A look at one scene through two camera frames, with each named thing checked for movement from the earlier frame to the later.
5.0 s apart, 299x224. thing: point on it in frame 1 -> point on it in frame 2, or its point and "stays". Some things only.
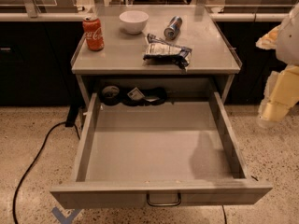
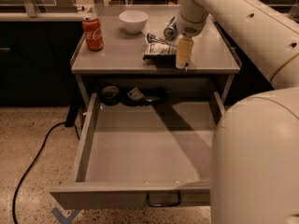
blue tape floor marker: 69,219 stays
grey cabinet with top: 154,49 stays
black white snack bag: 159,51 stays
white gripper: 290,41 -> 191,28
